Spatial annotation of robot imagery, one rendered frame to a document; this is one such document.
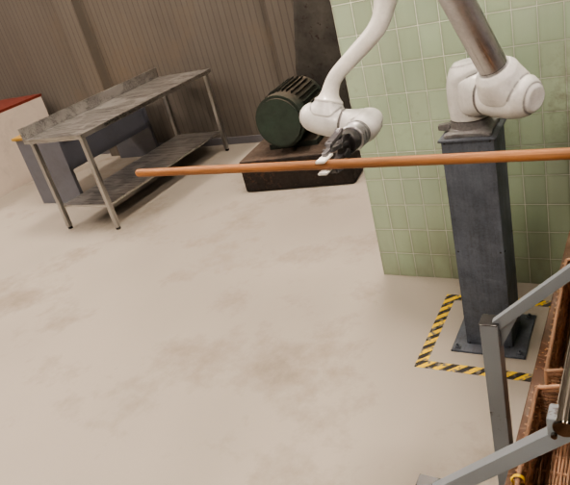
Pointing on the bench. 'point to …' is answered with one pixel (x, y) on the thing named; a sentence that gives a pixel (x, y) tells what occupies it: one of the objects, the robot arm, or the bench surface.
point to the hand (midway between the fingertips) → (325, 164)
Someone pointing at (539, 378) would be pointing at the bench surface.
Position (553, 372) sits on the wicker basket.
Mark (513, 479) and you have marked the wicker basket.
